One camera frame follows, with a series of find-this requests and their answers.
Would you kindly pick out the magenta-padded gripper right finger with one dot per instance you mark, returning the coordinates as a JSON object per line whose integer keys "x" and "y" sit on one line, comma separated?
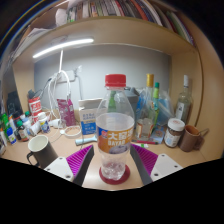
{"x": 163, "y": 166}

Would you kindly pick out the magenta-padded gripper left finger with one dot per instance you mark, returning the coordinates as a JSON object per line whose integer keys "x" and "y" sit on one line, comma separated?
{"x": 60, "y": 166}

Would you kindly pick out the clear drink bottle red cap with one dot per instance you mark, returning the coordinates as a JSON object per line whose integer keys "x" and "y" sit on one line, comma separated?
{"x": 115, "y": 133}

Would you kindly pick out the black mug white inside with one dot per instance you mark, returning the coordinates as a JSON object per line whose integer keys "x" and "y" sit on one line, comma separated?
{"x": 45, "y": 153}

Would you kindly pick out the jar with white lid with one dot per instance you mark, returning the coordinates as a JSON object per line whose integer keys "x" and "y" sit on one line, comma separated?
{"x": 174, "y": 133}

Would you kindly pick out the flat round red coaster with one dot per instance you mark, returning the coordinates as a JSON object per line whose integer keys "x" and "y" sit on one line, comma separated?
{"x": 126, "y": 176}

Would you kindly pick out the brown mug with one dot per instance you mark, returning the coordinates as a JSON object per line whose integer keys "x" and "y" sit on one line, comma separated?
{"x": 190, "y": 138}

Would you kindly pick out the white pill bottle blue label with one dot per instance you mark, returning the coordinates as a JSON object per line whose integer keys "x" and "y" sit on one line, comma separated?
{"x": 43, "y": 123}

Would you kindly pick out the white and blue box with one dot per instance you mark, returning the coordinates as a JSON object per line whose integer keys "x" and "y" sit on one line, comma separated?
{"x": 87, "y": 121}

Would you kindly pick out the magenta pouch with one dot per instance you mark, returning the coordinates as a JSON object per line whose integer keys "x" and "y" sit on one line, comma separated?
{"x": 66, "y": 111}

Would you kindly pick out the clear glass bottle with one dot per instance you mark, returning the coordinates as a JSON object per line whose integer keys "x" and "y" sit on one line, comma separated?
{"x": 184, "y": 103}

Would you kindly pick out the yellow-capped clear bottle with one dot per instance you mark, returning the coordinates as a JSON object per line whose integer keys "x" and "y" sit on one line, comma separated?
{"x": 149, "y": 100}

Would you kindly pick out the grey drink bottle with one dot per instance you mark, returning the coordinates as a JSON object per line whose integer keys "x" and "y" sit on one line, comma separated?
{"x": 132, "y": 96}

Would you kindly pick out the under-shelf light strip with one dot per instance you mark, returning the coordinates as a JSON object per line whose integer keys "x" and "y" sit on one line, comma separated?
{"x": 63, "y": 46}

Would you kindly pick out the wooden shelf unit with books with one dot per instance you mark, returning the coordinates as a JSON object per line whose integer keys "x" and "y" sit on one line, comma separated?
{"x": 116, "y": 30}

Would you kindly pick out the white wall socket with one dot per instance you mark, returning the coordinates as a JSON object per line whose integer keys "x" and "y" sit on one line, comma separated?
{"x": 71, "y": 76}

